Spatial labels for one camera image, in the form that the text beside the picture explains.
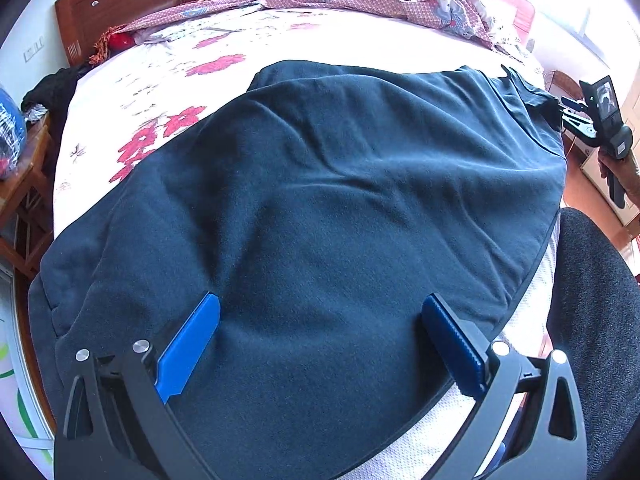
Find person's leg in dark trousers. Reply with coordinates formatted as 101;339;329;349
546;207;640;463

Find white green printed panel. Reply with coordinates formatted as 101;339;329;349
0;265;57;466

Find red pillow with fringe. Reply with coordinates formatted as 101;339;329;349
89;29;138;66

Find person's right hand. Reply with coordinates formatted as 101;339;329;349
597;137;640;196

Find bed with floral sheet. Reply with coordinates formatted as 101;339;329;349
52;4;568;480

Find black clothing heap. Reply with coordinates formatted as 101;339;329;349
21;64;92;111

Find pink checkered quilt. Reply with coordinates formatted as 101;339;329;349
122;0;523;53

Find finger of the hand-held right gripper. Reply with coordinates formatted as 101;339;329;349
561;113;599;148
556;94;592;117

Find wooden bedside stand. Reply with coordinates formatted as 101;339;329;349
0;110;57;281

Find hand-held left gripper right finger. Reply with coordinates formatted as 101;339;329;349
421;293;587;480

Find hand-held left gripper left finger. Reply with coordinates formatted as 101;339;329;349
54;292;222;480

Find dark blue pants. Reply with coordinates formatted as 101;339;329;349
27;60;569;480

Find blue plastic bag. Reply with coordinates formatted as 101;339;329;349
0;85;27;181

